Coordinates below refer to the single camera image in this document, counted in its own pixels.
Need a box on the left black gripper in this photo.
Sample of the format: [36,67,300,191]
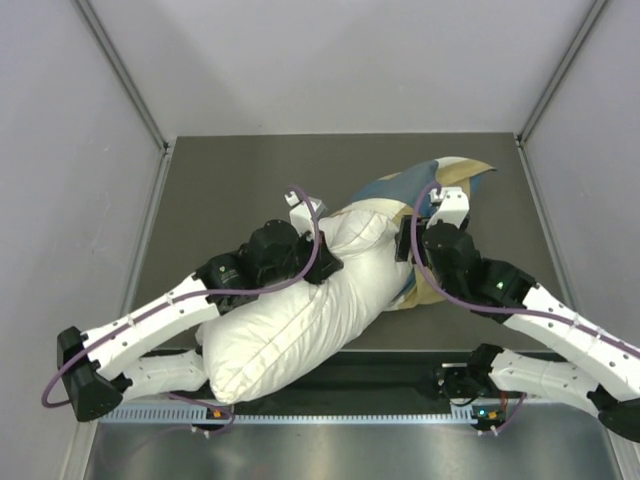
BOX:
[260,225,340,287]

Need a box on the checkered blue beige white pillowcase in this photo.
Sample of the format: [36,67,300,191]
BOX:
[342,156,495,311]

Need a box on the white pillow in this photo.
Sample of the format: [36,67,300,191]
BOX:
[201,208,411,404]

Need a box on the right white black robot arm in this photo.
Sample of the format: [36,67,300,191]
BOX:
[396,215,639,442]

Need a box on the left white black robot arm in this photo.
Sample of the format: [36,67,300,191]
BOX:
[56,220,343,422]

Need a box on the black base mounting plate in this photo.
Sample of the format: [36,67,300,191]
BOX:
[144,348,544,401]

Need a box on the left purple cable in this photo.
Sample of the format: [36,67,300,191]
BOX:
[40,183,322,409]

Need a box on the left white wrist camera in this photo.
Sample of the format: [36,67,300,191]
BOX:
[284,188,326,235]

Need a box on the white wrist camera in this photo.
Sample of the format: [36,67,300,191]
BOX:
[284,188,326,235]
[427,187,470,229]

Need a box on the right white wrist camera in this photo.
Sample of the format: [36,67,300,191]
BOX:
[427,187,470,229]

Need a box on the grey slotted cable duct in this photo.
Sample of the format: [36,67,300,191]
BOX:
[101,403,504,425]

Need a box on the right aluminium frame post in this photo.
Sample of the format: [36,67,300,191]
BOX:
[515,0,611,148]

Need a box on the aluminium frame post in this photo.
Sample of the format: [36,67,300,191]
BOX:
[71,0,169,152]
[515,0,611,148]

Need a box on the left aluminium frame post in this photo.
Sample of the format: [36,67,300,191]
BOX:
[71,0,169,152]

